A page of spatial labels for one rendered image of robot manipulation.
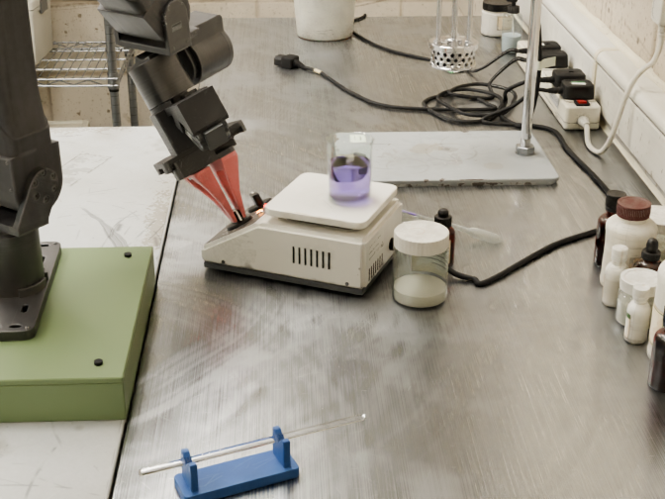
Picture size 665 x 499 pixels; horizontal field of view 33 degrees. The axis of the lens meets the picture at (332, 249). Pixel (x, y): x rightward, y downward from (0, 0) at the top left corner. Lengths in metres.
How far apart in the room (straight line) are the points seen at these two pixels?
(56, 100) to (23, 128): 2.67
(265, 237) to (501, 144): 0.54
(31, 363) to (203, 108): 0.32
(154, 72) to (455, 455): 0.54
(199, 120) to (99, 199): 0.37
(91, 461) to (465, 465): 0.32
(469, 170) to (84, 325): 0.66
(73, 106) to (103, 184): 2.21
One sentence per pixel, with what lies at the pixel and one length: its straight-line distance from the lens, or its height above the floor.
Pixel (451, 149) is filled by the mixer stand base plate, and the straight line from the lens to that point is 1.66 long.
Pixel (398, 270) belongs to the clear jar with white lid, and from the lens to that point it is 1.22.
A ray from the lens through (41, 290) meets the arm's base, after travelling 1.18.
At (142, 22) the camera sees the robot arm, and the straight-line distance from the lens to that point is 1.22.
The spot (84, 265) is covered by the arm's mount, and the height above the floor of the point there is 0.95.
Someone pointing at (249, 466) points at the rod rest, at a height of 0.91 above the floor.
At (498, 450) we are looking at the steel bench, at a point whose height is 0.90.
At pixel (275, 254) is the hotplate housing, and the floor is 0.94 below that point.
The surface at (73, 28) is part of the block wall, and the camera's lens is 3.71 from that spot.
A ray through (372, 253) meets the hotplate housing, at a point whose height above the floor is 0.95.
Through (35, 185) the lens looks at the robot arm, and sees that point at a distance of 1.13.
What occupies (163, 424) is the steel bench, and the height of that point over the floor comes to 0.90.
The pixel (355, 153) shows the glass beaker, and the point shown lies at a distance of 1.23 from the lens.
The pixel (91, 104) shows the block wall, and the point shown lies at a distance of 3.77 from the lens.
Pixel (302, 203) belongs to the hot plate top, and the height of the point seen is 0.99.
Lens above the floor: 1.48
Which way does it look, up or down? 25 degrees down
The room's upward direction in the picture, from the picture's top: straight up
